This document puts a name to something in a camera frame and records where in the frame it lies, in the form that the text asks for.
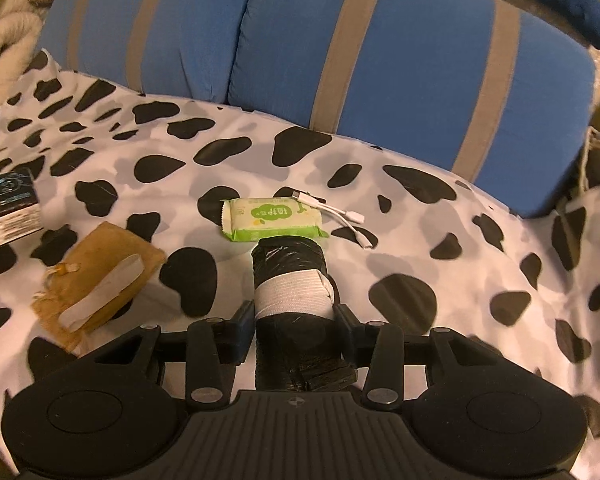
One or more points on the cream knitted blanket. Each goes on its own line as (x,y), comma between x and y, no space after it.
(5,45)

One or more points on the black roll with white band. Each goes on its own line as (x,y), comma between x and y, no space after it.
(287,257)

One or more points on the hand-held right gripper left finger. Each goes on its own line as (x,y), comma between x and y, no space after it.
(244,335)

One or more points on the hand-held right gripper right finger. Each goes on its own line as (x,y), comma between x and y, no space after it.
(345,335)

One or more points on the blue pillow with tan stripes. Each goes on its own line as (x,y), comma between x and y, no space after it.
(420,60)
(180,35)

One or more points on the green wet wipes packet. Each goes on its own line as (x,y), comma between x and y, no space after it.
(275,220)

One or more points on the cow print blanket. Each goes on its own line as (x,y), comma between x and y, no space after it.
(430,260)

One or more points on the small black box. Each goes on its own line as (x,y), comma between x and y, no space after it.
(10,210)

